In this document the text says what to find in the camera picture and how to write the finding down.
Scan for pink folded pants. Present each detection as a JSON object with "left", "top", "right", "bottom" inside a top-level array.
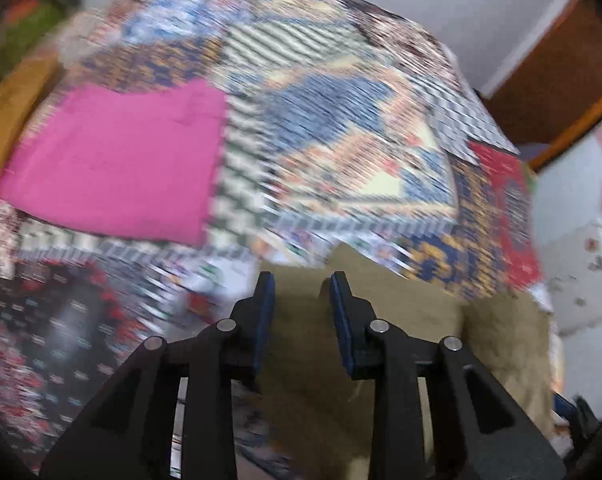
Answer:
[{"left": 0, "top": 79, "right": 227, "bottom": 245}]

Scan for patchwork patterned bed quilt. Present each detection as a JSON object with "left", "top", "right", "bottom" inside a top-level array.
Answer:
[{"left": 0, "top": 0, "right": 546, "bottom": 470}]

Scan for green storage bag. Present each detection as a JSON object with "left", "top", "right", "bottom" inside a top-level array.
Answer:
[{"left": 0, "top": 0, "right": 68, "bottom": 83}]

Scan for olive khaki pants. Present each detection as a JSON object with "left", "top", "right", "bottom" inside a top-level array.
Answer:
[{"left": 260, "top": 245, "right": 564, "bottom": 479}]

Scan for wooden lap desk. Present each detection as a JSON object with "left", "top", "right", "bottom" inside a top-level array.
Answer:
[{"left": 0, "top": 52, "right": 61, "bottom": 173}]

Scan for wooden room door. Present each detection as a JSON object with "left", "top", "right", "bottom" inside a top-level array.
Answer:
[{"left": 484, "top": 0, "right": 602, "bottom": 171}]

